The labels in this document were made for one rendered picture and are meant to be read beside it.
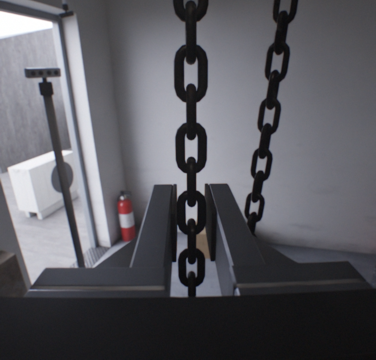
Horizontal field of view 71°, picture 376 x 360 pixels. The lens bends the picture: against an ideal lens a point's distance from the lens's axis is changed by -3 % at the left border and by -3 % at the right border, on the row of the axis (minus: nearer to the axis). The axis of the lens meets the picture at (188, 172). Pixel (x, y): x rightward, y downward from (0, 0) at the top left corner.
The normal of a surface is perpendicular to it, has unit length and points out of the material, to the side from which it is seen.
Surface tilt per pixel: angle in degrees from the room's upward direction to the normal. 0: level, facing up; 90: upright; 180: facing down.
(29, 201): 90
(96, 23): 90
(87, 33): 90
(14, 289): 90
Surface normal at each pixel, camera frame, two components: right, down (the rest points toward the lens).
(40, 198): 0.96, 0.06
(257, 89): -0.29, 0.32
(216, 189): 0.00, -0.95
